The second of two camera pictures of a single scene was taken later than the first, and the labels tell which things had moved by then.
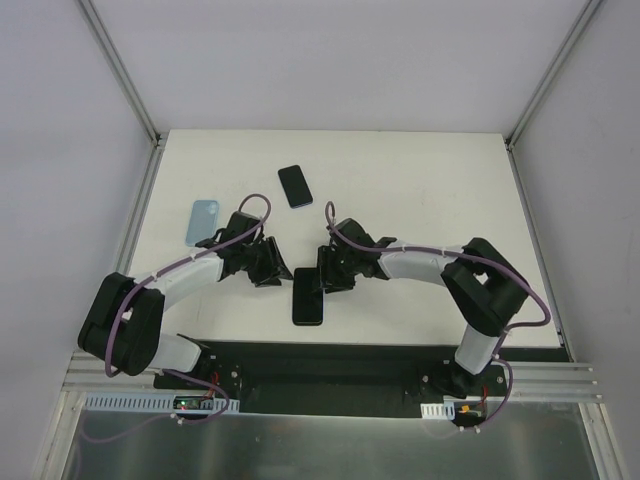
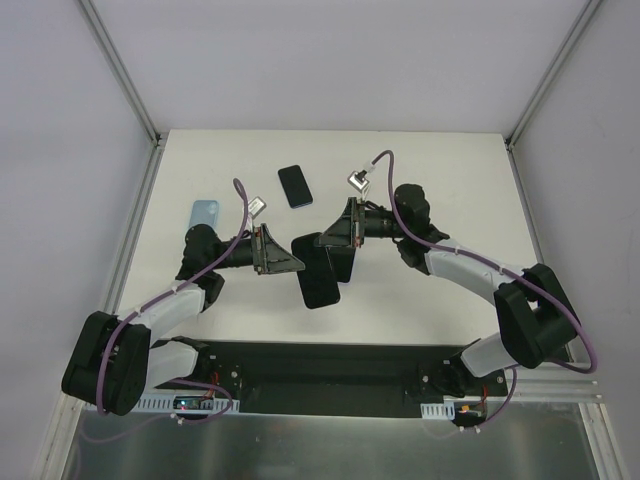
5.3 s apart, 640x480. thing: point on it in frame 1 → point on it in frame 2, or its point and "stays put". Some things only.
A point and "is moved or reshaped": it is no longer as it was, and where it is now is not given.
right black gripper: (328, 270) → (357, 222)
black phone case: (307, 297) is moved or reshaped
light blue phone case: (203, 222) stays put
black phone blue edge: (295, 186) stays put
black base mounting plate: (341, 378) stays put
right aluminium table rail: (547, 381) stays put
